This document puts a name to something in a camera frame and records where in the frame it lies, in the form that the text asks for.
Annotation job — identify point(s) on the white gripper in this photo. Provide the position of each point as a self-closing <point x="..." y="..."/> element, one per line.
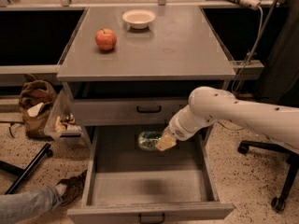
<point x="177" y="132"/>

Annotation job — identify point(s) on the crushed green can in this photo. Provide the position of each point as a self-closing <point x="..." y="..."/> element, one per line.
<point x="148" y="140"/>

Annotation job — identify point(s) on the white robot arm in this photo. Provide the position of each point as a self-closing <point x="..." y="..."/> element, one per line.
<point x="207" y="105"/>

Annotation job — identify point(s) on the closed top drawer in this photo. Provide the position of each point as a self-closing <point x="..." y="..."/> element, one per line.
<point x="125" y="111"/>

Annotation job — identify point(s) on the open middle drawer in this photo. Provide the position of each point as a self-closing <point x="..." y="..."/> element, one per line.
<point x="128" y="185"/>

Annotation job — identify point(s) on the grey drawer cabinet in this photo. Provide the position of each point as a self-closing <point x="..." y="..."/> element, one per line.
<point x="167" y="60"/>

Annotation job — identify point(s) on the brown shoe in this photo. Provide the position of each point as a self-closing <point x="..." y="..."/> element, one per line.
<point x="71" y="188"/>

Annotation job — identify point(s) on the clear plastic bin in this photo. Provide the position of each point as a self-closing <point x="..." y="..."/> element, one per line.
<point x="61" y="125"/>

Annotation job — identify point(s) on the red apple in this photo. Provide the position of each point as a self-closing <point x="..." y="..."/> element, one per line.
<point x="105" y="39"/>

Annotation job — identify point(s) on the white bowl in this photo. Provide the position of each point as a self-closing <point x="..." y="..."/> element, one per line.
<point x="138" y="18"/>

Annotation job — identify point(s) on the brown fabric bag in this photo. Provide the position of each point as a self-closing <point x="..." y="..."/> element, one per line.
<point x="36" y="101"/>

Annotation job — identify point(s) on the black metal stand leg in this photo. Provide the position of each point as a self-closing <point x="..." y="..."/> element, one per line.
<point x="22" y="174"/>

